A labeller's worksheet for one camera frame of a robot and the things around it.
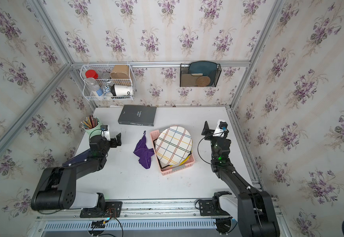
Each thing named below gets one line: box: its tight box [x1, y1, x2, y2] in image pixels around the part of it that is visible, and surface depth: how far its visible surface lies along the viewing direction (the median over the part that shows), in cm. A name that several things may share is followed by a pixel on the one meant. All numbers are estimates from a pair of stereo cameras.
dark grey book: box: [117, 104, 157, 127], surface depth 113 cm
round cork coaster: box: [195, 75, 211, 87], surface depth 99 cm
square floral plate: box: [153, 139, 172, 169], surface depth 88 cm
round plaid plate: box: [155, 125, 193, 166], surface depth 92 cm
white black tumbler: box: [110, 83, 133, 97], surface depth 95 cm
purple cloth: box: [133, 130, 155, 169], surface depth 92 cm
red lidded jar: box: [85, 69, 99, 79], surface depth 94 cm
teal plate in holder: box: [188, 61, 217, 76], surface depth 94 cm
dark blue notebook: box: [62, 148, 91, 166], surface depth 94 cm
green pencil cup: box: [80, 114, 103, 141], surface depth 94 cm
